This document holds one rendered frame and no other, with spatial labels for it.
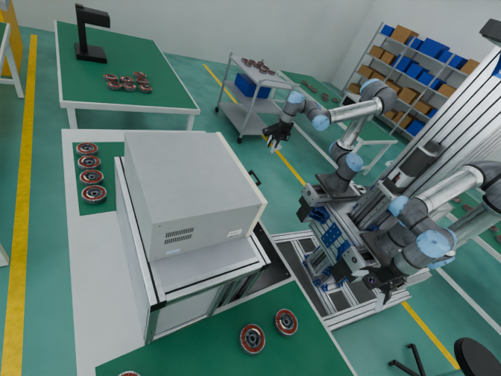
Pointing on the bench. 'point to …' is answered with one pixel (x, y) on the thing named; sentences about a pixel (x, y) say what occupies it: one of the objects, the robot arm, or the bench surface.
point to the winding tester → (188, 191)
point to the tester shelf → (190, 261)
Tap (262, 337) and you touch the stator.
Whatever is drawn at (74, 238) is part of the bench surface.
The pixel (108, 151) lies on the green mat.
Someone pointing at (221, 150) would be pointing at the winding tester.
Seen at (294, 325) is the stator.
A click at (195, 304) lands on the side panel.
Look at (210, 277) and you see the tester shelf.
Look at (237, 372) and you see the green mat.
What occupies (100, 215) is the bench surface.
